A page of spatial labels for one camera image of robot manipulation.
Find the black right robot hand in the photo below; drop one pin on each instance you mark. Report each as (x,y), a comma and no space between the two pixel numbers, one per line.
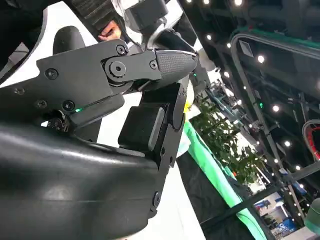
(70,185)

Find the green cloth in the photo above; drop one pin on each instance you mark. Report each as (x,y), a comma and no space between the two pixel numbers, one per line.
(212,170)

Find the black rounded chair back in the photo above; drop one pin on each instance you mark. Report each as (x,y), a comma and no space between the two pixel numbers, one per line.
(67,40)

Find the person's hand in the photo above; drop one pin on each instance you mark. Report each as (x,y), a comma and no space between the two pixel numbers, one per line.
(110,31)

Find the green leafy plant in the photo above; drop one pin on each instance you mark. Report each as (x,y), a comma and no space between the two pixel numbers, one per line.
(225,135)

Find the grey box device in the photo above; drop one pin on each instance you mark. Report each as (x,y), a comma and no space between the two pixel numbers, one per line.
(147,12)

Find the blue display booth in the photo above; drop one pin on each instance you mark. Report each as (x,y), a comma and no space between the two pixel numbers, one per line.
(275,215)

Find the red and black hoop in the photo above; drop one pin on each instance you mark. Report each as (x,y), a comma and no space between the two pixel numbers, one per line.
(310,140)

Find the dark green round object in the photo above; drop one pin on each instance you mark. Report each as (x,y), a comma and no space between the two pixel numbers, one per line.
(314,215)

